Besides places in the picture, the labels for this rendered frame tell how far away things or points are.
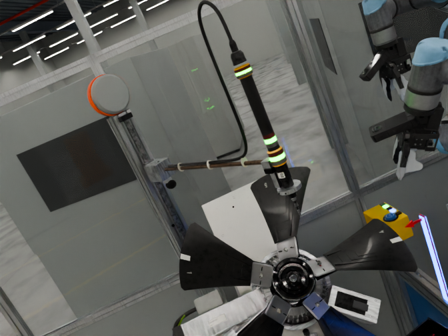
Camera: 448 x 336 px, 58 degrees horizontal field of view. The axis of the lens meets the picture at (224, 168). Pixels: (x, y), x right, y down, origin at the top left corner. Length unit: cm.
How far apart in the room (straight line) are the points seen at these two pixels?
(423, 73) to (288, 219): 57
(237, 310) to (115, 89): 92
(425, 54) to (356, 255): 60
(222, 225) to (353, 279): 94
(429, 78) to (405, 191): 124
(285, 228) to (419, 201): 111
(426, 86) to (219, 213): 87
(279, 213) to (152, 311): 100
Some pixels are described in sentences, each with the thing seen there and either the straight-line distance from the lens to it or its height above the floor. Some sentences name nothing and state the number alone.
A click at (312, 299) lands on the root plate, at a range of 127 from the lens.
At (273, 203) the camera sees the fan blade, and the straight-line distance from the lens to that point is 133.
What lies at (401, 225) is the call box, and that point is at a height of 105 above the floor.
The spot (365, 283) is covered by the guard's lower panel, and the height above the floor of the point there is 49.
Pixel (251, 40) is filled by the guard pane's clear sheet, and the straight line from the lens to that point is 181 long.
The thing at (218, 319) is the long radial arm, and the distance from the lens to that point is 137.
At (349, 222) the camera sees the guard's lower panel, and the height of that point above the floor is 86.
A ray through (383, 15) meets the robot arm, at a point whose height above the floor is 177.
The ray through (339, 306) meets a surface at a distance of 136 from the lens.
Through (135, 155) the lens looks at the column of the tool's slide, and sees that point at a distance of 163.
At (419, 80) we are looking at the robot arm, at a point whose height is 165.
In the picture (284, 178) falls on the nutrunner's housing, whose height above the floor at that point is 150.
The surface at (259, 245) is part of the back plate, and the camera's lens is 151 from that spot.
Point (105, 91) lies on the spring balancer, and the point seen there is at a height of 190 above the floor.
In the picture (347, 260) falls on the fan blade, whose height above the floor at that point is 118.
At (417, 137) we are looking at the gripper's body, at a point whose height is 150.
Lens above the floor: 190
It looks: 16 degrees down
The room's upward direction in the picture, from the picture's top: 24 degrees counter-clockwise
